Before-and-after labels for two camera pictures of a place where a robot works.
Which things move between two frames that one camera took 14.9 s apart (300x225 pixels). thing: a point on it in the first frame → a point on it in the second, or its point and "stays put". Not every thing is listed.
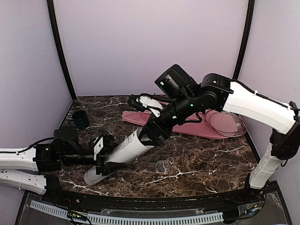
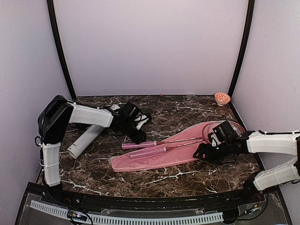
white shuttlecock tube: (130, 147) → (85, 140)
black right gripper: (165, 132) → (202, 146)
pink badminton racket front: (226, 123) → (206, 131)
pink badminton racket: (225, 123) → (206, 131)
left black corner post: (59, 48) stays put
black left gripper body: (72, 159) → (127, 131)
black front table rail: (88, 202) stays put
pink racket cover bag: (200, 129) → (180, 148)
